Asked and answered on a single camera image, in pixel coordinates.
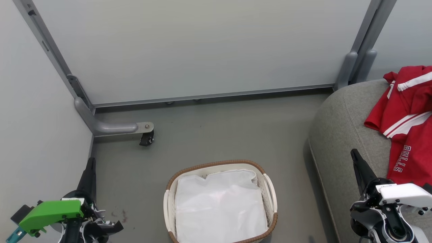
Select white laundry basket brown rim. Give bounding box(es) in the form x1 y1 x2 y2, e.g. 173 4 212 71
163 159 278 243

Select grey partition corner post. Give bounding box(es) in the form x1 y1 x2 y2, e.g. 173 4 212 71
13 0 96 110

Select white cloth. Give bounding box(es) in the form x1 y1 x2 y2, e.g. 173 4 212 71
174 169 269 243

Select teal left cable connector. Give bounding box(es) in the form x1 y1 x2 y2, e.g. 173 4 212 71
5 225 27 243

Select grey partition bottom rail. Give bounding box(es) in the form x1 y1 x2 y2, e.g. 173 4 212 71
90 83 335 108

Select grey fabric sofa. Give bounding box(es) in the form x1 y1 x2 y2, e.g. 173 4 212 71
308 79 432 243

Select grey partition post pair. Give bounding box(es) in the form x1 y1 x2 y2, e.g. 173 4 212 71
333 0 398 91

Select grey partition foot bar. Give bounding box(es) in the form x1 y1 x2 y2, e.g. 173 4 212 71
74 97 155 137

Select black caster wheel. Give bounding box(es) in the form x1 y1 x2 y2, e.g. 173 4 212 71
139 130 155 147

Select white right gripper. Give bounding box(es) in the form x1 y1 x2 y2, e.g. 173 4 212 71
350 148 432 210

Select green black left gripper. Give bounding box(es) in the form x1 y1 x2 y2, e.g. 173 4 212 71
18 157 124 237

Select red basketball jersey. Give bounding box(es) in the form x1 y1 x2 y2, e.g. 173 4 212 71
363 65 432 188

